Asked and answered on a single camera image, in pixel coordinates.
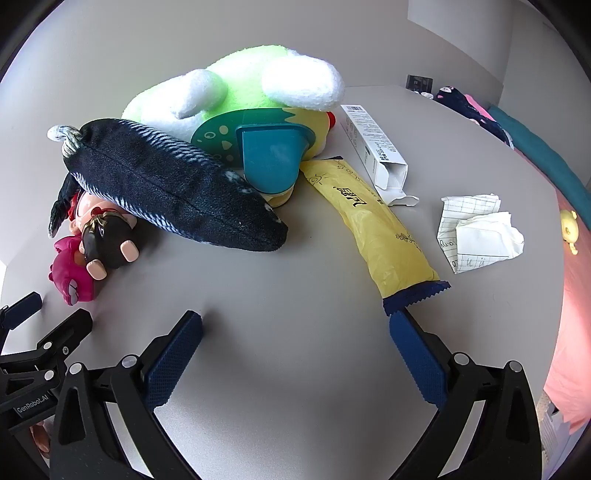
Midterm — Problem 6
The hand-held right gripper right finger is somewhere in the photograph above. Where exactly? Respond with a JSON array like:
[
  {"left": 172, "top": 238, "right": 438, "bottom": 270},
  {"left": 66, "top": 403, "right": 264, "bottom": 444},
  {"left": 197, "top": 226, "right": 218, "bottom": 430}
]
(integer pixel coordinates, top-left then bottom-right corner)
[{"left": 388, "top": 308, "right": 543, "bottom": 480}]

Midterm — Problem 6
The crumpled white paper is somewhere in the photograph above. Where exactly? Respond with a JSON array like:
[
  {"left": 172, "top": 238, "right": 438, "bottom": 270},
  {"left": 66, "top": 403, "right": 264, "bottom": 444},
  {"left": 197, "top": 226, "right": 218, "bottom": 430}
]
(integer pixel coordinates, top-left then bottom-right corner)
[{"left": 436, "top": 193, "right": 526, "bottom": 275}]

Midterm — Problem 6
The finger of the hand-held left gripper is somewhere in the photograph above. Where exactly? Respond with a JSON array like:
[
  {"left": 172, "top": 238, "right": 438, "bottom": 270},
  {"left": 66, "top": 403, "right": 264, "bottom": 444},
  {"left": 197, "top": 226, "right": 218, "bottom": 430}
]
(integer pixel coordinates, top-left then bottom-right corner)
[
  {"left": 0, "top": 291, "right": 43, "bottom": 344},
  {"left": 0, "top": 308, "right": 94, "bottom": 384}
]

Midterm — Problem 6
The teal pillow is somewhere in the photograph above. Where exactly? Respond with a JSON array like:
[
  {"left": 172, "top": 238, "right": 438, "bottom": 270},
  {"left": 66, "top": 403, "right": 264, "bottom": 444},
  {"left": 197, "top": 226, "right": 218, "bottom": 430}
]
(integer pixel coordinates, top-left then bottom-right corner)
[{"left": 487, "top": 105, "right": 591, "bottom": 213}]

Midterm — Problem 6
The black-haired doll figure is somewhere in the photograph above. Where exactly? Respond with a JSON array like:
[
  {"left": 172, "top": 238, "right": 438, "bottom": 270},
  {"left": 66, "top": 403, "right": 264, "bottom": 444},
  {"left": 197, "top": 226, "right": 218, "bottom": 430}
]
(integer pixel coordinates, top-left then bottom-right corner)
[{"left": 65, "top": 191, "right": 141, "bottom": 281}]

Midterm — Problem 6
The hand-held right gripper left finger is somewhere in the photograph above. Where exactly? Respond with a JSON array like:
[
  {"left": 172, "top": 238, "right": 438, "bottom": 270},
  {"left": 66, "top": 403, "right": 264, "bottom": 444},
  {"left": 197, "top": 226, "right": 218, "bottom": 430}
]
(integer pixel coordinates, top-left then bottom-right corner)
[{"left": 48, "top": 310, "right": 204, "bottom": 480}]

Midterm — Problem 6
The dark blue fish plush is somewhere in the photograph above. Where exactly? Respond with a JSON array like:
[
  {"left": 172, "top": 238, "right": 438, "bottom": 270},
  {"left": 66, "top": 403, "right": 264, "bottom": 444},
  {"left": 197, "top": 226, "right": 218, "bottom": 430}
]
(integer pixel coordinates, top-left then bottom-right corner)
[{"left": 47, "top": 119, "right": 289, "bottom": 253}]

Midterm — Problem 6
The pink bed sheet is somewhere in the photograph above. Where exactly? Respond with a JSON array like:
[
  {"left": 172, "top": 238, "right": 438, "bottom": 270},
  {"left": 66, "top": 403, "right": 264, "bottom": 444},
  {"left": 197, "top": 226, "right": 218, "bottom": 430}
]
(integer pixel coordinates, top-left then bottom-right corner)
[{"left": 542, "top": 185, "right": 591, "bottom": 430}]

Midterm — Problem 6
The yellow snack wrapper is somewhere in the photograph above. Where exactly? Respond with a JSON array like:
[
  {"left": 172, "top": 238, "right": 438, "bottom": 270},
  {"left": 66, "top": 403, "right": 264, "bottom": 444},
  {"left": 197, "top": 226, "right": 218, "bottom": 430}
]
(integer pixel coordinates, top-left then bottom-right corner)
[{"left": 300, "top": 157, "right": 452, "bottom": 317}]

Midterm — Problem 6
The green white plush toy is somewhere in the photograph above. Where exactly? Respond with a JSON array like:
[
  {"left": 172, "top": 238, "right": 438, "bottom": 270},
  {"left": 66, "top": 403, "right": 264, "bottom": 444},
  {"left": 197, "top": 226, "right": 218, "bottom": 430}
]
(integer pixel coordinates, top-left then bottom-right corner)
[{"left": 121, "top": 45, "right": 346, "bottom": 160}]

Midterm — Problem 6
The person's left hand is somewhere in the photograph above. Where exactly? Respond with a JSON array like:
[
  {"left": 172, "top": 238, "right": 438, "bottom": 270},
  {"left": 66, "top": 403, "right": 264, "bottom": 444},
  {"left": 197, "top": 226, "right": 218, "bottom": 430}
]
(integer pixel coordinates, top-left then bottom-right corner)
[{"left": 28, "top": 418, "right": 51, "bottom": 459}]

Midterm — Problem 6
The magenta toy figure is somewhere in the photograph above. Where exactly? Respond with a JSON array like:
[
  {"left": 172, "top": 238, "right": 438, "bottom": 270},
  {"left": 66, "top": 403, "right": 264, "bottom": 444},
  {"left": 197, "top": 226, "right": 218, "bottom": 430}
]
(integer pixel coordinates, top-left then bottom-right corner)
[{"left": 48, "top": 235, "right": 98, "bottom": 306}]

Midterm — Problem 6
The navy patterned garment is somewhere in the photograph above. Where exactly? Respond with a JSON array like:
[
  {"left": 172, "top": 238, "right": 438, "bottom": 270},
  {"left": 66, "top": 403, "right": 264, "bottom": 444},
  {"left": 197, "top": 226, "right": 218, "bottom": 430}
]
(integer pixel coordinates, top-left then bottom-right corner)
[{"left": 433, "top": 85, "right": 515, "bottom": 149}]

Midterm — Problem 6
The teal yellow plastic toy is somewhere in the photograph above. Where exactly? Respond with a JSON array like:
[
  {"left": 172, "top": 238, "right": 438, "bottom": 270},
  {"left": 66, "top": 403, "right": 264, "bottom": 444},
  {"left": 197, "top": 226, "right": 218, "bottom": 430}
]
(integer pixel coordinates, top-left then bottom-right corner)
[{"left": 189, "top": 107, "right": 337, "bottom": 208}]

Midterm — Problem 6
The white carton box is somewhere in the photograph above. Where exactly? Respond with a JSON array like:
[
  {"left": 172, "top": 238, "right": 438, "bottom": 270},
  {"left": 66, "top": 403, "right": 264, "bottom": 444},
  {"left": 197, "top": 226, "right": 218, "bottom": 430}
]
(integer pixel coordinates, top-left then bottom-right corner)
[{"left": 340, "top": 104, "right": 420, "bottom": 207}]

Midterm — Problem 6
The small yellow plush toy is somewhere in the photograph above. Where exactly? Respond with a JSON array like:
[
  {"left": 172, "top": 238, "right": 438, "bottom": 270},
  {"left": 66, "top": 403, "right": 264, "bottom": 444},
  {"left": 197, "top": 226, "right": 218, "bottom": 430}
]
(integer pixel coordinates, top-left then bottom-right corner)
[{"left": 560, "top": 209, "right": 581, "bottom": 256}]

